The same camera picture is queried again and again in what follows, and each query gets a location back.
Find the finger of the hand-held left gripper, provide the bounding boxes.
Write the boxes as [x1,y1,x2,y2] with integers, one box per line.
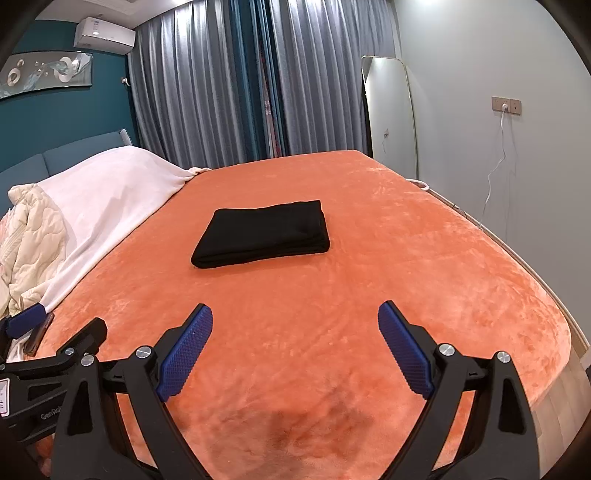
[9,318,108,384]
[0,306,50,365]

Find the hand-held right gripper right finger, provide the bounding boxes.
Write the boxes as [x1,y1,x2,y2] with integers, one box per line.
[377,300,541,480]

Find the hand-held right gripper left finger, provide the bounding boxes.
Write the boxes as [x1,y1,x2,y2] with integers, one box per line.
[54,303,214,480]

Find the black pants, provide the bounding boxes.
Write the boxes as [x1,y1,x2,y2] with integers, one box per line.
[191,199,331,269]

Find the dark phone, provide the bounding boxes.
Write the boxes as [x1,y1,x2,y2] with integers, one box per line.
[24,312,56,356]

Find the cream quilted duvet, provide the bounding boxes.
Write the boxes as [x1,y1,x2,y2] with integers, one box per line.
[0,183,70,319]

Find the orange plush bed blanket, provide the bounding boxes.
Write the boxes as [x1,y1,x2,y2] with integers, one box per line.
[28,148,575,480]

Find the white blanket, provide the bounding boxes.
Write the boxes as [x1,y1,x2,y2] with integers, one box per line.
[36,145,213,315]

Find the blue upholstered headboard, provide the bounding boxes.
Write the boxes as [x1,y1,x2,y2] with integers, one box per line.
[0,129,139,215]

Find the standing floor mirror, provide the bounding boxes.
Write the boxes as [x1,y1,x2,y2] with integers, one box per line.
[360,55,419,181]

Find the grey curtain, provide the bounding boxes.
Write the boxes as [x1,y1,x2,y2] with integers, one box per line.
[270,0,402,158]
[126,0,271,169]

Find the white air conditioner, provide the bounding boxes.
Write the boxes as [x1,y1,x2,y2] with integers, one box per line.
[73,17,137,56]

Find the framed wall picture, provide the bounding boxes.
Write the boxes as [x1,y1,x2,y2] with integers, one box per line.
[0,52,93,100]

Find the white charger cable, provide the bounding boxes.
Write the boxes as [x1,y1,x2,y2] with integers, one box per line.
[477,102,522,232]

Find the wall socket panel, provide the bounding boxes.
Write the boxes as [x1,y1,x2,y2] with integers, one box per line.
[491,96,523,115]

